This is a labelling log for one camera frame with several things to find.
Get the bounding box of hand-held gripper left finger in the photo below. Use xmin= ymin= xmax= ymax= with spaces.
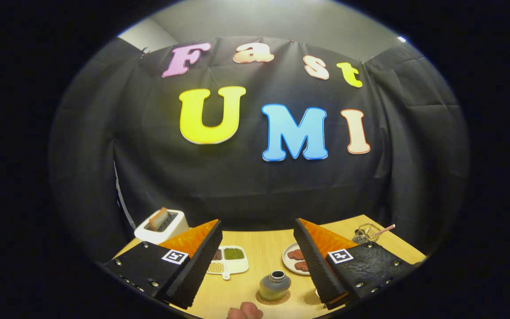
xmin=103 ymin=219 xmax=224 ymax=310

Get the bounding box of toast slice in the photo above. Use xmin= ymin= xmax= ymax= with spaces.
xmin=149 ymin=207 xmax=169 ymax=231

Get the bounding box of white toaster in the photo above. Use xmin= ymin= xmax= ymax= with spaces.
xmin=134 ymin=208 xmax=190 ymax=245

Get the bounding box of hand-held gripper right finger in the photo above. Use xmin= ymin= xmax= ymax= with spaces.
xmin=292 ymin=218 xmax=417 ymax=311

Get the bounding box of wire basket holder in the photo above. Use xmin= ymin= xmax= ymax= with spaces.
xmin=352 ymin=223 xmax=382 ymax=245

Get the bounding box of wooden table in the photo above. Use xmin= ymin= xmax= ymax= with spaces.
xmin=113 ymin=214 xmax=427 ymax=319

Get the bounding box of white oval plate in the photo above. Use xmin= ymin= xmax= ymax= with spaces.
xmin=282 ymin=242 xmax=312 ymax=276

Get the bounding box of round cork coaster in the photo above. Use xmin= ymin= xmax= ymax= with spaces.
xmin=255 ymin=290 xmax=291 ymax=306

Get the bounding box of black backdrop cloth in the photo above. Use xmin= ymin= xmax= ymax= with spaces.
xmin=48 ymin=35 xmax=471 ymax=262

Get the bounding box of silver juice bottle green label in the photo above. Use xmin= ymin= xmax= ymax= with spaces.
xmin=259 ymin=270 xmax=292 ymax=302

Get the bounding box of white divided dish of beans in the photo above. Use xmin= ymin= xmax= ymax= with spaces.
xmin=206 ymin=246 xmax=250 ymax=280

